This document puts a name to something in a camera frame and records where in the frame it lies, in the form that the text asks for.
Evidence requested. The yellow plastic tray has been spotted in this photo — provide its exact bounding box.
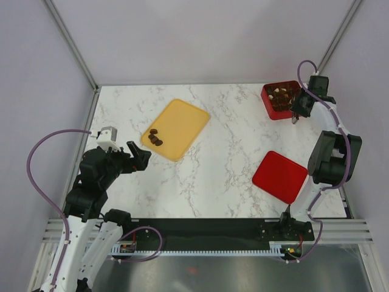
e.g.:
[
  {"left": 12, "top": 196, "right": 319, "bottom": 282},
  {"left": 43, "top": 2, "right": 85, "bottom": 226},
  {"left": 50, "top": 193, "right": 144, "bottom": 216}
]
[{"left": 140, "top": 99, "right": 210, "bottom": 161}]

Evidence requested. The aluminium frame post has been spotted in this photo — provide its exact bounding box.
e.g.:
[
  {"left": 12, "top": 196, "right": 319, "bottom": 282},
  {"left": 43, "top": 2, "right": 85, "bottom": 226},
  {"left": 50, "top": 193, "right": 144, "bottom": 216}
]
[
  {"left": 317, "top": 0, "right": 364, "bottom": 73},
  {"left": 42, "top": 0, "right": 99, "bottom": 92}
]

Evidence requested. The red box lid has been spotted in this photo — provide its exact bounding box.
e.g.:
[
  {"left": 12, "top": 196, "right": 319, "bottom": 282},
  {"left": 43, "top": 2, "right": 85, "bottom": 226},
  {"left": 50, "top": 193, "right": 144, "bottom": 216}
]
[{"left": 252, "top": 151, "right": 308, "bottom": 204}]

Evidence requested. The red chocolate box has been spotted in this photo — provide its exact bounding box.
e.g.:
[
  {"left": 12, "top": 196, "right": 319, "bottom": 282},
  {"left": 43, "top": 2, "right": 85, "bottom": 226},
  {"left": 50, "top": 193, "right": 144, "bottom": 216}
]
[{"left": 261, "top": 80, "right": 301, "bottom": 120}]

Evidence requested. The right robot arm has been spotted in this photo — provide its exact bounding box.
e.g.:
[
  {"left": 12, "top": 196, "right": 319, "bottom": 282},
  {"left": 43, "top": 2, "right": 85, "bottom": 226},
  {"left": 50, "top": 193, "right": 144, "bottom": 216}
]
[{"left": 277, "top": 75, "right": 362, "bottom": 240}]

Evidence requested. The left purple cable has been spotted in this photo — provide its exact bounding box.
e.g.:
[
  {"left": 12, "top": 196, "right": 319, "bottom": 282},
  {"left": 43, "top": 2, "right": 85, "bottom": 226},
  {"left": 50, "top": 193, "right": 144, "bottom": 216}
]
[{"left": 26, "top": 129, "right": 98, "bottom": 292}]

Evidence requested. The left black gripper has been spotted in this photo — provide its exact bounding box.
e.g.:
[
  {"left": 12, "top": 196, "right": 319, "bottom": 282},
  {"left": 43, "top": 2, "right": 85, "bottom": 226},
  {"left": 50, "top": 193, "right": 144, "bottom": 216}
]
[{"left": 100, "top": 140, "right": 151, "bottom": 188}]

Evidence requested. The white cable duct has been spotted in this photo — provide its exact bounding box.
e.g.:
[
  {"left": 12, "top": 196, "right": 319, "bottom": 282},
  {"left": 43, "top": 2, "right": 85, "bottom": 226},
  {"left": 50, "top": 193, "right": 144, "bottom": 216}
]
[{"left": 108, "top": 242, "right": 303, "bottom": 257}]

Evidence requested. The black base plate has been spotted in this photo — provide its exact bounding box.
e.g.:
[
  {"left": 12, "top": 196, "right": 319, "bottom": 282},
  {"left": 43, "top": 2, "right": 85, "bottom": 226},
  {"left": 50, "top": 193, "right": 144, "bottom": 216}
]
[{"left": 127, "top": 218, "right": 314, "bottom": 252}]

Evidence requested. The right aluminium frame post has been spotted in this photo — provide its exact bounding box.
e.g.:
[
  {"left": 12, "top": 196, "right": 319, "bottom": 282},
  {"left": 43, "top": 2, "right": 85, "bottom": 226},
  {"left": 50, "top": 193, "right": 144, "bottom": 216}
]
[{"left": 317, "top": 0, "right": 364, "bottom": 73}]

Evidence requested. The left aluminium frame post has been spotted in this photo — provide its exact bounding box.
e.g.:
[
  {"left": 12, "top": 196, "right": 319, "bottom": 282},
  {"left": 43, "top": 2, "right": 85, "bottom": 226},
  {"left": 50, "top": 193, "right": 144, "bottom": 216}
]
[{"left": 42, "top": 0, "right": 99, "bottom": 92}]

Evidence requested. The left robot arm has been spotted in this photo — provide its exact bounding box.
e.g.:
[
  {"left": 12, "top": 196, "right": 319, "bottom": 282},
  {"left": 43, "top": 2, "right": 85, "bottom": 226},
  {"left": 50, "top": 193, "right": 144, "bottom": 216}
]
[{"left": 39, "top": 141, "right": 151, "bottom": 291}]

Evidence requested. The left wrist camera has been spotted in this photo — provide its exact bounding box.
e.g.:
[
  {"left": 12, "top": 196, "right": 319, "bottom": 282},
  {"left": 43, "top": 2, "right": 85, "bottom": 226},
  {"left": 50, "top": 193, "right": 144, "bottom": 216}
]
[{"left": 97, "top": 127, "right": 120, "bottom": 152}]

